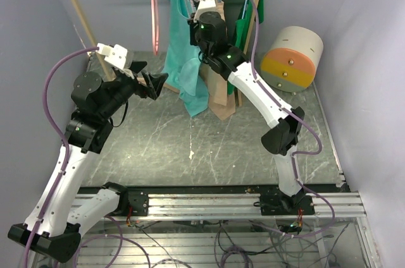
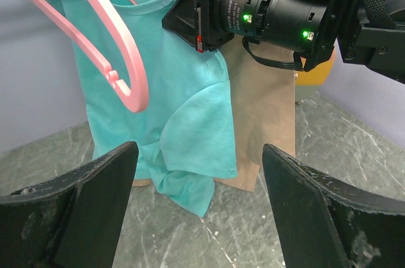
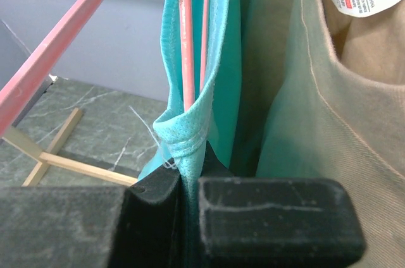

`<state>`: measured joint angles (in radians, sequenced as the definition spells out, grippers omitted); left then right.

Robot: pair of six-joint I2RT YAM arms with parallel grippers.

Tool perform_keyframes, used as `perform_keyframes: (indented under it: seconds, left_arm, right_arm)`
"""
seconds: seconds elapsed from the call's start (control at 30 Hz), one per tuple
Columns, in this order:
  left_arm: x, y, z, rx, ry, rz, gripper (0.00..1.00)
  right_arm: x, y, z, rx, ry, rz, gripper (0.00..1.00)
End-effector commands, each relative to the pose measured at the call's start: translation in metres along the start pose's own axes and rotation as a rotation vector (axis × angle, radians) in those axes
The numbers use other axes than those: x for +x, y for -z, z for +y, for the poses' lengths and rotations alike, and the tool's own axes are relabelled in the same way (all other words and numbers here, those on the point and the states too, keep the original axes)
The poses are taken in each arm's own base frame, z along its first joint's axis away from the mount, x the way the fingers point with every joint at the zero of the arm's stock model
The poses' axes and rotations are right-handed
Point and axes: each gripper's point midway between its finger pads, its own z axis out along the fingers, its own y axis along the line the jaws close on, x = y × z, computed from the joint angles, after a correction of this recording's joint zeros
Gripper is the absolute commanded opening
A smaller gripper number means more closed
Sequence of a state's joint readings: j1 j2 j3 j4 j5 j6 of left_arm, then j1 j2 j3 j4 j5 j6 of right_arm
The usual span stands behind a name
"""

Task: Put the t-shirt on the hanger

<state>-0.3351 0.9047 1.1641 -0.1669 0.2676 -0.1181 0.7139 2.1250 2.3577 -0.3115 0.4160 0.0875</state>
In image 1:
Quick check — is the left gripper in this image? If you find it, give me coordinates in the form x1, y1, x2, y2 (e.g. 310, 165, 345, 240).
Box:
98, 60, 167, 120

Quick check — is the teal t shirt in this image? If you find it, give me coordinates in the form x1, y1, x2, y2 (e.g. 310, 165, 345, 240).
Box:
163, 0, 209, 117

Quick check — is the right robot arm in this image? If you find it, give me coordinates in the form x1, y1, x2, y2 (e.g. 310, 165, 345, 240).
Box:
187, 11, 305, 215

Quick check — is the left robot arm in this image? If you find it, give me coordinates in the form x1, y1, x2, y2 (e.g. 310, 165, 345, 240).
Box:
8, 71, 168, 263

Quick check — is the pink hanger on rack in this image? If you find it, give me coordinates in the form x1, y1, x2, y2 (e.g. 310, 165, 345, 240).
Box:
151, 0, 159, 56

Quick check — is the green hanging shirt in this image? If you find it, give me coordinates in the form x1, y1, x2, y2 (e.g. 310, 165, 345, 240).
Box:
227, 0, 264, 95

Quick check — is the beige hanging shirt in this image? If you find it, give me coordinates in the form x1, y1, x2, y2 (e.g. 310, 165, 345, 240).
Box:
188, 0, 237, 121

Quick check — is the round drawer cabinet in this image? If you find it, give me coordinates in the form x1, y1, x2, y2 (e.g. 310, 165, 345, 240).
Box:
260, 26, 323, 93

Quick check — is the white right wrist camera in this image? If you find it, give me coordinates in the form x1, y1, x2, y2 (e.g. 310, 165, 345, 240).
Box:
194, 0, 216, 22

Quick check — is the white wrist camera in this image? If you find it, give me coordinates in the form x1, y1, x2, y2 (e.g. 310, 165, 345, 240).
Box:
96, 43, 135, 79
194, 0, 216, 22

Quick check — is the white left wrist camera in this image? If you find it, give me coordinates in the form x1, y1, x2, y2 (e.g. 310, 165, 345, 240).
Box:
96, 43, 135, 79

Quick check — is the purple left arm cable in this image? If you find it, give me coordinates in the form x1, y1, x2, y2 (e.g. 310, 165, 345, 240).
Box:
23, 46, 101, 262

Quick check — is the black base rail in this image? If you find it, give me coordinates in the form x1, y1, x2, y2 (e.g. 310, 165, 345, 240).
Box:
75, 182, 316, 217

